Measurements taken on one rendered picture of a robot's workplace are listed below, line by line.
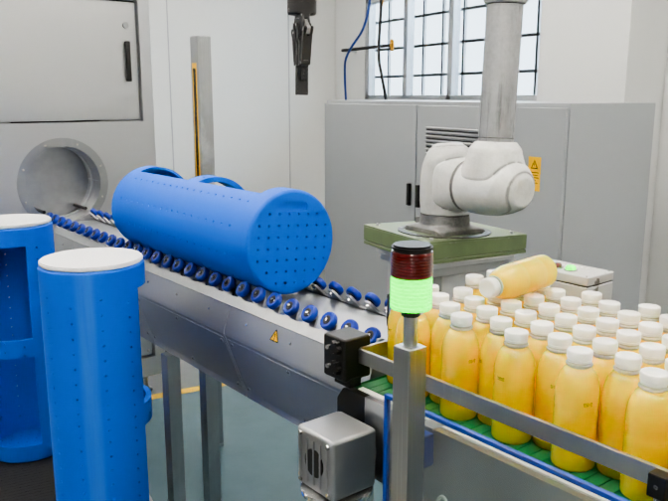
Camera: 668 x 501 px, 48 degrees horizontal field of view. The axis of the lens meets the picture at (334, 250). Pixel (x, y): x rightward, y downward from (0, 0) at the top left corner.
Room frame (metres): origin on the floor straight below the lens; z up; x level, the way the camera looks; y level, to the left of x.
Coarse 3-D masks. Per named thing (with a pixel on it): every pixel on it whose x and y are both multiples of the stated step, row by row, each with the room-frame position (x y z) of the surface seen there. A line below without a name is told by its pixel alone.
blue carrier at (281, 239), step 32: (128, 192) 2.48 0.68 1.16; (160, 192) 2.33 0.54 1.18; (192, 192) 2.20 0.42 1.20; (224, 192) 2.09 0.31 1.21; (288, 192) 1.96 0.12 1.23; (128, 224) 2.46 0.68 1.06; (160, 224) 2.26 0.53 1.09; (192, 224) 2.11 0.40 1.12; (224, 224) 1.98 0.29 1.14; (256, 224) 1.90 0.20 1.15; (288, 224) 1.96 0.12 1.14; (320, 224) 2.03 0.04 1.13; (192, 256) 2.16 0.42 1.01; (224, 256) 1.98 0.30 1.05; (256, 256) 1.90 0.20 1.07; (288, 256) 1.96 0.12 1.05; (320, 256) 2.03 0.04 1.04; (288, 288) 1.96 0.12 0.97
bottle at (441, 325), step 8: (440, 320) 1.36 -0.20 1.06; (448, 320) 1.35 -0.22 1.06; (432, 328) 1.37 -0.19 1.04; (440, 328) 1.35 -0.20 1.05; (448, 328) 1.34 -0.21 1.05; (432, 336) 1.36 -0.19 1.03; (440, 336) 1.34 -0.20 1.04; (432, 344) 1.36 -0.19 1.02; (440, 344) 1.34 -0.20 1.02; (432, 352) 1.36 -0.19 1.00; (440, 352) 1.34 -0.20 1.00; (432, 360) 1.35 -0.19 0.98; (440, 360) 1.34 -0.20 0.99; (432, 368) 1.35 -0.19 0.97; (432, 376) 1.35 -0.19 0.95; (432, 400) 1.35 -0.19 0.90
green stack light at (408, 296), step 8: (392, 280) 1.09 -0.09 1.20; (400, 280) 1.08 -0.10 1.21; (408, 280) 1.08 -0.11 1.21; (416, 280) 1.08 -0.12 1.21; (424, 280) 1.08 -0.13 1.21; (392, 288) 1.09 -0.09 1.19; (400, 288) 1.08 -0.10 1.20; (408, 288) 1.07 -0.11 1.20; (416, 288) 1.07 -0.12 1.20; (424, 288) 1.08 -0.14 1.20; (392, 296) 1.09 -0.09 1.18; (400, 296) 1.08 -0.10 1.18; (408, 296) 1.07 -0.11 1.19; (416, 296) 1.07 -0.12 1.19; (424, 296) 1.08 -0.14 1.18; (392, 304) 1.10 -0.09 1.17; (400, 304) 1.08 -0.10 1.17; (408, 304) 1.08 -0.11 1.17; (416, 304) 1.07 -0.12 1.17; (424, 304) 1.08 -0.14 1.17; (408, 312) 1.07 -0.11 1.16; (416, 312) 1.07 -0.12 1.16
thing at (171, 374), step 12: (168, 360) 2.37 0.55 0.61; (168, 372) 2.37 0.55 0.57; (180, 372) 2.40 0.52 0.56; (168, 384) 2.37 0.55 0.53; (180, 384) 2.40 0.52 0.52; (168, 396) 2.37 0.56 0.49; (180, 396) 2.40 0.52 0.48; (168, 408) 2.38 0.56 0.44; (180, 408) 2.40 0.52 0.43; (168, 420) 2.38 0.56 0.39; (180, 420) 2.39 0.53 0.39; (168, 432) 2.38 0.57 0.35; (180, 432) 2.39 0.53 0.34; (168, 444) 2.39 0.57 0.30; (180, 444) 2.39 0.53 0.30; (168, 456) 2.39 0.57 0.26; (180, 456) 2.39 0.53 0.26; (168, 468) 2.39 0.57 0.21; (180, 468) 2.39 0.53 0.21; (168, 480) 2.40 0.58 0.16; (180, 480) 2.39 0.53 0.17; (168, 492) 2.40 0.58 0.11; (180, 492) 2.39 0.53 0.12
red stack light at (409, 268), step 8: (392, 256) 1.10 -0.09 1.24; (400, 256) 1.08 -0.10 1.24; (408, 256) 1.07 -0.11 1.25; (416, 256) 1.07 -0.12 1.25; (424, 256) 1.08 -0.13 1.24; (432, 256) 1.09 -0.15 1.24; (392, 264) 1.10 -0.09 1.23; (400, 264) 1.08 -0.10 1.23; (408, 264) 1.08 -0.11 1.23; (416, 264) 1.07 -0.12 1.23; (424, 264) 1.08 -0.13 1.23; (432, 264) 1.10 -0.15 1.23; (392, 272) 1.10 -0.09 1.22; (400, 272) 1.08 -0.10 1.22; (408, 272) 1.07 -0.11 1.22; (416, 272) 1.07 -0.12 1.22; (424, 272) 1.08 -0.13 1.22
